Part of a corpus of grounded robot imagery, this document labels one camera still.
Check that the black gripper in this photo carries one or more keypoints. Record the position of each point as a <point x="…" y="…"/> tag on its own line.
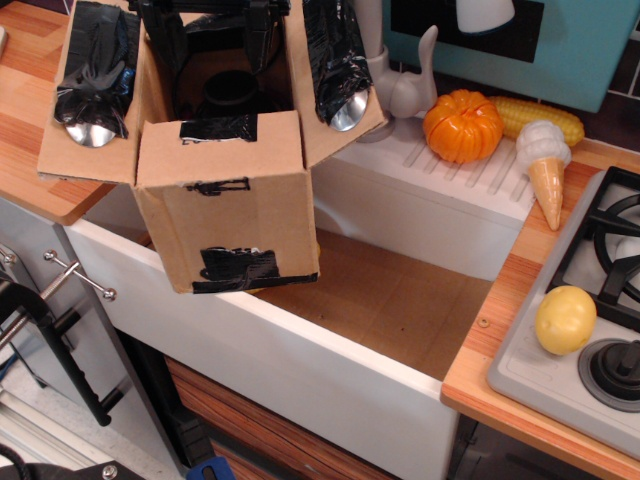
<point x="167" y="34"/>

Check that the cardboard box with black tape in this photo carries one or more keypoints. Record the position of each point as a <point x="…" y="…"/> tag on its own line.
<point x="223" y="214"/>

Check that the metal pot inside box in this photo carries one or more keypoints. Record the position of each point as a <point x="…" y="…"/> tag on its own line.
<point x="234" y="93"/>

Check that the metal spoon taped right flap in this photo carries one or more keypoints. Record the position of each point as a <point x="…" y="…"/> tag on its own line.
<point x="351" y="113"/>

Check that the metal spoon taped flap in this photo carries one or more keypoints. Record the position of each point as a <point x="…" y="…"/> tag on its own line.
<point x="351" y="113"/>
<point x="89" y="135"/>

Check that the metal spoon taped left flap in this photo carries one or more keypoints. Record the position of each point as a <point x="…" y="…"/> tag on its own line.
<point x="89" y="135"/>

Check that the grey toy faucet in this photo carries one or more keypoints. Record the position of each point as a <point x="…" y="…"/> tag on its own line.
<point x="402" y="95"/>

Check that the white toy sink basin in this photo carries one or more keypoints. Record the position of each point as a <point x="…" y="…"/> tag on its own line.
<point x="409" y="247"/>

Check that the white cup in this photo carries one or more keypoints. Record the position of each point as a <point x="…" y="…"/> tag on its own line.
<point x="480" y="16"/>

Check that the orange toy pumpkin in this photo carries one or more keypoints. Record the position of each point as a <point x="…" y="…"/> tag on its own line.
<point x="463" y="126"/>

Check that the yellow toy corn cob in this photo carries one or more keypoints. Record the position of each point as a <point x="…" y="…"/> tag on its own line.
<point x="517" y="113"/>

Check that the black metal clamp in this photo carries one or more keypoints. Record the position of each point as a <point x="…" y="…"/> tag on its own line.
<point x="21" y="305"/>

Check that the toy ice cream cone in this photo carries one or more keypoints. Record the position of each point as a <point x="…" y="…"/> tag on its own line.
<point x="543" y="154"/>

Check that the teal toy oven panel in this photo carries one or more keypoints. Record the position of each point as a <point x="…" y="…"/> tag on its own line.
<point x="564" y="52"/>

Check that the black burner grate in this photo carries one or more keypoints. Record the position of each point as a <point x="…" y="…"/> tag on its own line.
<point x="602" y="256"/>

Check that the yellow toy potato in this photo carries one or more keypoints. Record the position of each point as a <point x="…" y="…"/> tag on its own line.
<point x="565" y="320"/>

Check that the black stove knob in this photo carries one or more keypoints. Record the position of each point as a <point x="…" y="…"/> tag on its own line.
<point x="609" y="370"/>

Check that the grey toy stove top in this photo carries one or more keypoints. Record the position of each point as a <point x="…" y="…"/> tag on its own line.
<point x="550" y="384"/>

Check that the blue black clamp handle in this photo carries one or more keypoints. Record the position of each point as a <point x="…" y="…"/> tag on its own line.
<point x="199" y="454"/>

